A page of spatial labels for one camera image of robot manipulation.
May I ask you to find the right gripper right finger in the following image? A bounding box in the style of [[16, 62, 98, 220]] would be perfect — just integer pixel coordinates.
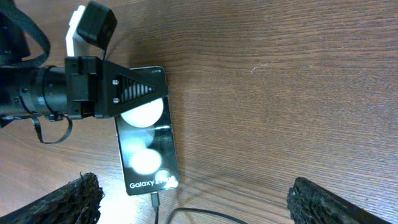
[[287, 177, 389, 224]]

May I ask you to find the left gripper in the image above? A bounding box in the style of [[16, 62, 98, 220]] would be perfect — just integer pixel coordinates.
[[65, 56, 168, 119]]

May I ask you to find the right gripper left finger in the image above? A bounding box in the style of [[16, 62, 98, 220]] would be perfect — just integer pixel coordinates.
[[1, 172, 104, 224]]

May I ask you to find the black smartphone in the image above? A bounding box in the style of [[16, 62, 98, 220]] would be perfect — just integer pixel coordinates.
[[114, 65, 180, 197]]

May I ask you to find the black charging cable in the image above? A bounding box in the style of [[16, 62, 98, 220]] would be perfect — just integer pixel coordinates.
[[150, 191, 249, 224]]

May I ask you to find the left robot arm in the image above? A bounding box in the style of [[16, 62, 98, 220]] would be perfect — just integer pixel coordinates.
[[1, 1, 168, 126]]

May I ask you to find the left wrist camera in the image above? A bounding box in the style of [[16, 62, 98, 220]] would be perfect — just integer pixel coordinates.
[[65, 1, 118, 60]]

